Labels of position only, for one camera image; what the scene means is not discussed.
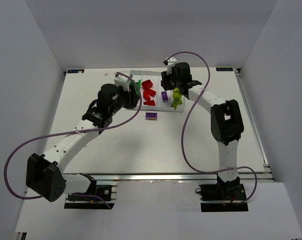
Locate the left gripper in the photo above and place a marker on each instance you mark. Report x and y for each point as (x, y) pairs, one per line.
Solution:
(134, 93)

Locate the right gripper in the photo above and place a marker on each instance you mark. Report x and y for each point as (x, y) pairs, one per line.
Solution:
(167, 83)

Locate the green 2x4 brick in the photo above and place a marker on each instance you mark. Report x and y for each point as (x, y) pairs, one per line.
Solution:
(137, 83)

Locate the red 2x4 brick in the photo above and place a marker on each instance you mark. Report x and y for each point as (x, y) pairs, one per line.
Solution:
(147, 93)

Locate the red stepped brick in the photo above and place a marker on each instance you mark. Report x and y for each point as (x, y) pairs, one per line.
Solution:
(149, 103)

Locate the purple 2x3 brick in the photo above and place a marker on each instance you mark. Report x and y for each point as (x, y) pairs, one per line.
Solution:
(151, 116)

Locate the lime 2x4 brick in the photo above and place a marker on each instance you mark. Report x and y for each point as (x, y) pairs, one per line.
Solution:
(176, 91)

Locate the purple curved brick with print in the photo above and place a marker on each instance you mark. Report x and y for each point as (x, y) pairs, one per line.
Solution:
(164, 96)

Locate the red flower brick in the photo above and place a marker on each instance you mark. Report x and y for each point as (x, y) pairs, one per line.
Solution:
(147, 84)

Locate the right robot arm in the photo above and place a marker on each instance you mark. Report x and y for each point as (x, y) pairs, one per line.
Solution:
(226, 122)

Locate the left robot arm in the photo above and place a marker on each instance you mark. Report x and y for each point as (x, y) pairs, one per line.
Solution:
(45, 172)

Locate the white divided sorting tray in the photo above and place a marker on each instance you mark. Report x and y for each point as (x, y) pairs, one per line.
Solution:
(160, 105)

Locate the dark label sticker right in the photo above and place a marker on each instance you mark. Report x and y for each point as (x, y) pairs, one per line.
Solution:
(228, 69)

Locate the dark label sticker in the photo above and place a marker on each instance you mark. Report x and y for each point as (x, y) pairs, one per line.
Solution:
(77, 71)
(228, 69)

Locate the dark label sticker left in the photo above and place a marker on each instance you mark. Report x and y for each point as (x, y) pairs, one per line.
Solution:
(77, 71)

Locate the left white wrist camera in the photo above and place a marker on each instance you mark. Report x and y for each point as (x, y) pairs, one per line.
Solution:
(122, 80)

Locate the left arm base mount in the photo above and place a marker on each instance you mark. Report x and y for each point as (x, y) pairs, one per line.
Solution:
(84, 192)

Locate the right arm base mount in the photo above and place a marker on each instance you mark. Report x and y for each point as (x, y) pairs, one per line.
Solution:
(212, 199)

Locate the aluminium table frame rail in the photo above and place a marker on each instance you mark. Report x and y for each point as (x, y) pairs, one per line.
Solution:
(171, 147)

